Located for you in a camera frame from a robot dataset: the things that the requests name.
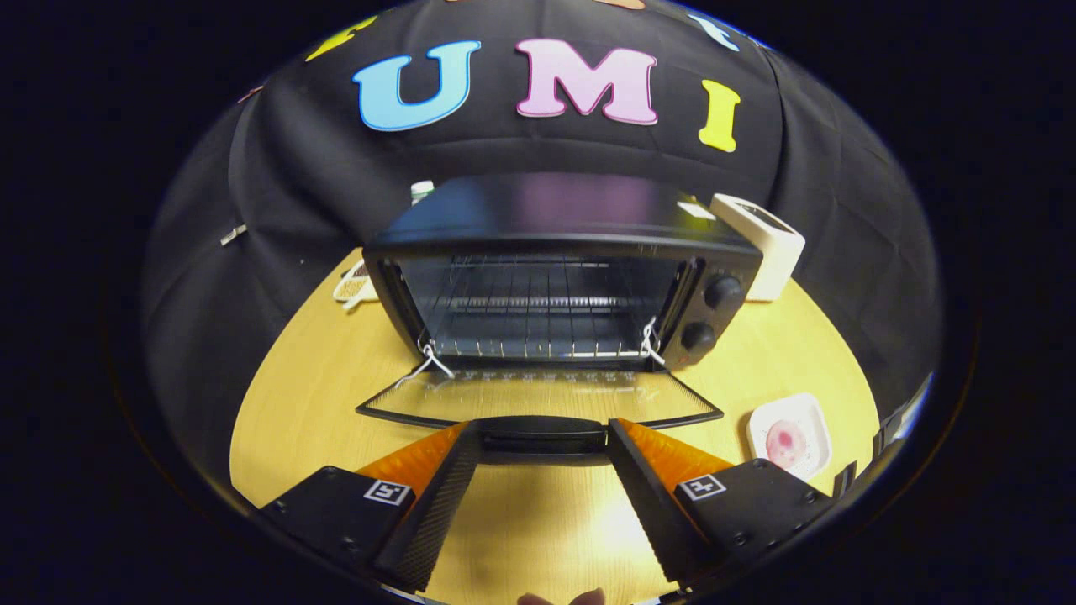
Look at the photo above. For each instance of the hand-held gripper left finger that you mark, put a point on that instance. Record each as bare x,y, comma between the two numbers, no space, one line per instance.
437,512

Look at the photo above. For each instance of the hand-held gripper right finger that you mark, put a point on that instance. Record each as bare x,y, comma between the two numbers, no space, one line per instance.
643,504

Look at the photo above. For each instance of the pink ham slice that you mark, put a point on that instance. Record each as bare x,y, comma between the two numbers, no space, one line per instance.
784,437

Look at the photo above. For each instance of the white square plate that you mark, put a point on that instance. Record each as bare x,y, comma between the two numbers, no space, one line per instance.
811,420

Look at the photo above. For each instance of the black toaster oven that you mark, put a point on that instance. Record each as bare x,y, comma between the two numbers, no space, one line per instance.
555,210

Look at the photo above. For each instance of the white pop-up toaster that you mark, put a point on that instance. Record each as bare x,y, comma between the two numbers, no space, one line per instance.
769,244

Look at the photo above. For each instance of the white divided snack dish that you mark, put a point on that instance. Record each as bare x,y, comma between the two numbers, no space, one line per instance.
353,286

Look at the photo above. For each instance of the small white bottle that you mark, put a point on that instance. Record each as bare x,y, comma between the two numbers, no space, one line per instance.
422,192

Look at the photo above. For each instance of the silver clip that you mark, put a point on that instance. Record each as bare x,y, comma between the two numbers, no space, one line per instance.
234,234

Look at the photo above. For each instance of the copper clip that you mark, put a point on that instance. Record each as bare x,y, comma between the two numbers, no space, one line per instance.
250,93

